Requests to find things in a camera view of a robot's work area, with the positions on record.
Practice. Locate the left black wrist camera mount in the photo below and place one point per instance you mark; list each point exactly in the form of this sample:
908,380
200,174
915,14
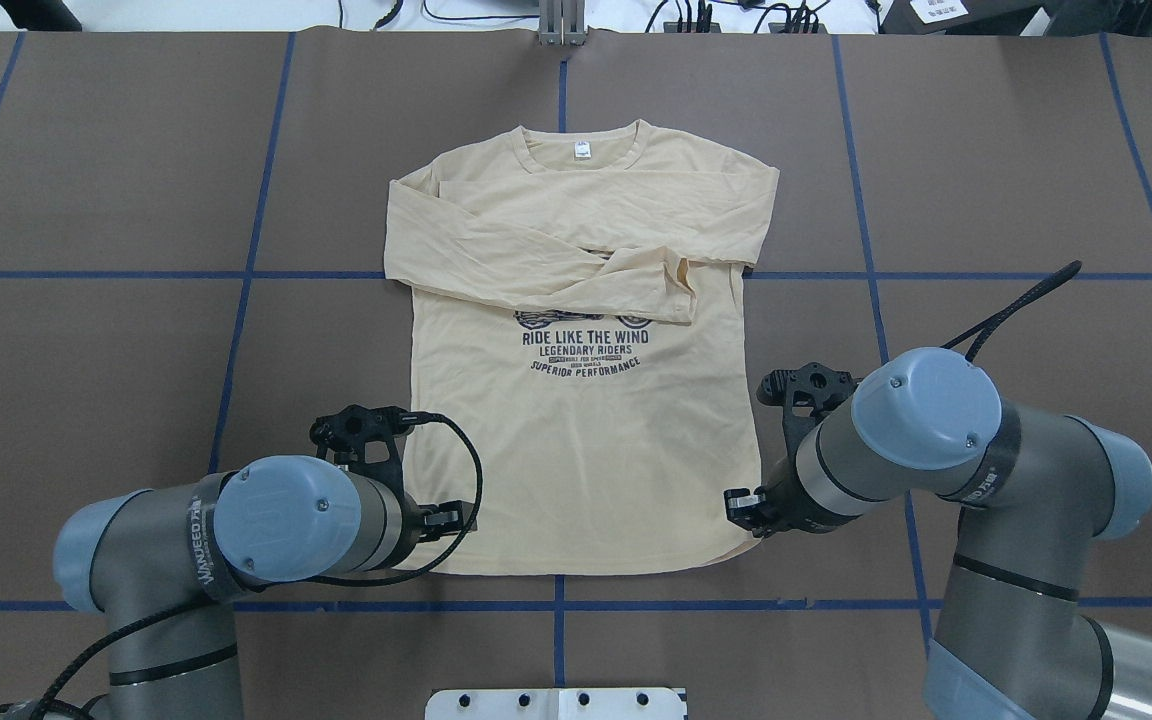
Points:
364,441

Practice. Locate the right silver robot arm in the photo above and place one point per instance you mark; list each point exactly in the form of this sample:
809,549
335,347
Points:
1035,491

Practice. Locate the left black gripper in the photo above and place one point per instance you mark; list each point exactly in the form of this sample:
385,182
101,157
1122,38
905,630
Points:
420,522

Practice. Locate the aluminium frame post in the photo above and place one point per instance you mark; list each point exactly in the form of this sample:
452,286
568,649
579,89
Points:
562,23

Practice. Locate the beige long-sleeve printed shirt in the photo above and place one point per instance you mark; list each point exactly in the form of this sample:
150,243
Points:
578,309

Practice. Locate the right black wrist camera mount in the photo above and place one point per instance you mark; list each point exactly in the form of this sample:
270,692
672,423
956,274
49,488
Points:
806,396

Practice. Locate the white camera post with base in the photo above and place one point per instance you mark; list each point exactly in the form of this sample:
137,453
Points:
636,702

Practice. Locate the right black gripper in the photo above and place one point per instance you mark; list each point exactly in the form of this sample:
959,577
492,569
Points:
778,500

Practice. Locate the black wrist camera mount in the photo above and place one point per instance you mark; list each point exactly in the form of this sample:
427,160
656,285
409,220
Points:
364,441
806,396

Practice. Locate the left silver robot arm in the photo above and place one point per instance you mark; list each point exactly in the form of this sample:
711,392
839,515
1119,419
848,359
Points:
165,567

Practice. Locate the black box with label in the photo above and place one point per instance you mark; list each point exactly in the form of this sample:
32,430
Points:
965,18

